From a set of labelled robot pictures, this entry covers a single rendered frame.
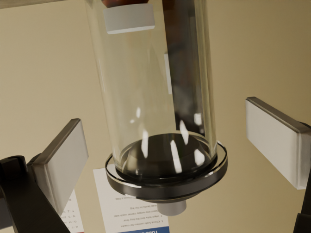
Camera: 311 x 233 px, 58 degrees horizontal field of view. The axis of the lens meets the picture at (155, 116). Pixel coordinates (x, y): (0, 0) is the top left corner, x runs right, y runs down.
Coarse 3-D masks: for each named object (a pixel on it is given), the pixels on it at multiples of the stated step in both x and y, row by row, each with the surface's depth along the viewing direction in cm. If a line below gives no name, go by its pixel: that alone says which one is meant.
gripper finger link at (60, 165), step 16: (64, 128) 17; (80, 128) 18; (64, 144) 15; (80, 144) 18; (48, 160) 13; (64, 160) 15; (80, 160) 18; (48, 176) 13; (64, 176) 14; (48, 192) 13; (64, 192) 14
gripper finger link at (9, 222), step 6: (36, 156) 15; (30, 162) 15; (30, 168) 14; (0, 192) 12; (0, 198) 11; (0, 204) 12; (0, 210) 12; (6, 210) 12; (0, 216) 12; (6, 216) 12; (0, 222) 12; (6, 222) 12; (0, 228) 12
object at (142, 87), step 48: (96, 0) 19; (144, 0) 17; (192, 0) 18; (96, 48) 20; (144, 48) 18; (192, 48) 19; (144, 96) 19; (192, 96) 20; (144, 144) 20; (192, 144) 21
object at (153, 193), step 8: (224, 168) 23; (208, 176) 21; (216, 176) 22; (112, 184) 23; (120, 184) 22; (192, 184) 20; (200, 184) 21; (208, 184) 21; (128, 192) 21; (136, 192) 21; (144, 192) 21; (152, 192) 20; (160, 192) 20; (168, 192) 20; (176, 192) 20; (184, 192) 20; (192, 192) 20
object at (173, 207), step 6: (180, 198) 22; (186, 198) 22; (162, 204) 25; (168, 204) 25; (174, 204) 25; (180, 204) 25; (186, 204) 26; (162, 210) 26; (168, 210) 25; (174, 210) 25; (180, 210) 26
